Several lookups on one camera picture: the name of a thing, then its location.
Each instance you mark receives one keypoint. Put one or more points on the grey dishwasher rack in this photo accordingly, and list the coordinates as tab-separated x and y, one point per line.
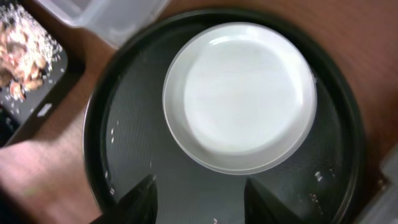
383	208

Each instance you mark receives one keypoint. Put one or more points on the light grey plate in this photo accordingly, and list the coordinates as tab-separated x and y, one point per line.
239	98

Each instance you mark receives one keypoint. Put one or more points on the round black serving tray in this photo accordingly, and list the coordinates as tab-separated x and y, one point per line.
126	137

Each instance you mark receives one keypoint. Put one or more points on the food scraps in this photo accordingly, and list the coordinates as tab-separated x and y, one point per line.
28	51

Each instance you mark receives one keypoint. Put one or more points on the clear plastic waste bin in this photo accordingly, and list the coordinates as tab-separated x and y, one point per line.
113	21

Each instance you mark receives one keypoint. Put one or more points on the black rectangular waste tray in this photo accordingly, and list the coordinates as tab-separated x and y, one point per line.
21	119

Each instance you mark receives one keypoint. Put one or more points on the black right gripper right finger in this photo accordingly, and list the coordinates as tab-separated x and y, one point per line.
261	206

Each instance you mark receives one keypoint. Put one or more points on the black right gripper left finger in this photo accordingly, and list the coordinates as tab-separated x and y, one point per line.
138	206

